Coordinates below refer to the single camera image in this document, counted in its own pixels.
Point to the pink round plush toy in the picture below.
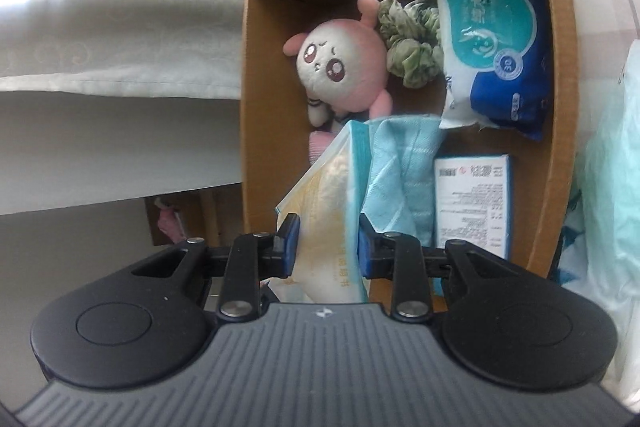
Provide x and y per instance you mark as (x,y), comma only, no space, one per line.
(342,66)

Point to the teal folded towel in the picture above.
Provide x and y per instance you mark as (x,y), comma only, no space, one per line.
(400,194)

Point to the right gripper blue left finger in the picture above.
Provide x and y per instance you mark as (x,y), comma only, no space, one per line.
(285,245)

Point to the white cloth sofa cover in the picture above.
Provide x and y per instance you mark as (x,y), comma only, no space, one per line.
(104,100)

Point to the white blue paper box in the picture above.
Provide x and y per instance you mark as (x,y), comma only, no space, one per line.
(473,201)

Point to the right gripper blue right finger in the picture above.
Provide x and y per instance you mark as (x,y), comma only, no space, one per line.
(371,262)

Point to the white blue wipes pack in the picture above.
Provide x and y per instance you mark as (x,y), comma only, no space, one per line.
(496,64)

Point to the green scrunchie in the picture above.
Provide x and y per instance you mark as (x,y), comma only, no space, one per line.
(411,33)

